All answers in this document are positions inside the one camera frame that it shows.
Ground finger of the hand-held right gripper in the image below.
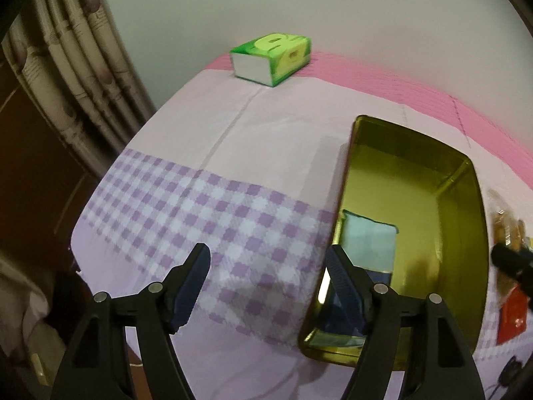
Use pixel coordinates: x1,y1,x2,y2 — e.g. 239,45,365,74
490,244,533,311

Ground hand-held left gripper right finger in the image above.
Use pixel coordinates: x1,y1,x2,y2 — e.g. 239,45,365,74
325,244,488,400

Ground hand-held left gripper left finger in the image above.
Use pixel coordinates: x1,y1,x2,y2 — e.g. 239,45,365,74
50,242,212,400

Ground clear bag of golden snacks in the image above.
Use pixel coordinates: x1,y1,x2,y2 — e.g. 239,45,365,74
486,189,529,251

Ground light blue snack packet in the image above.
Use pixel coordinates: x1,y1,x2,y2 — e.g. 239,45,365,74
339,210,399,273

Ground red snack packet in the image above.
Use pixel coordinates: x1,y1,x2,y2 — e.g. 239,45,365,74
497,287,529,346

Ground gold metal tin box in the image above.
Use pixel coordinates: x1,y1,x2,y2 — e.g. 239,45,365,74
298,114,489,372

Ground pink and purple checked cloth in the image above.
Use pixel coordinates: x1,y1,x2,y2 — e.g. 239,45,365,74
69,50,533,400

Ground beige cloth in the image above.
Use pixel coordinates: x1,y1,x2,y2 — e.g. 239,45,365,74
0,254,67,361

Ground brown wooden door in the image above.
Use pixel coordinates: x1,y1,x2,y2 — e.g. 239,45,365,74
0,58,101,255

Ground green tissue pack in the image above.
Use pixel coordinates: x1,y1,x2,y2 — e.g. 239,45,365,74
230,33,312,87

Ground beige patterned curtain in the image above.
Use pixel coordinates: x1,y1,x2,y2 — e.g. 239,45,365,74
2,0,157,178

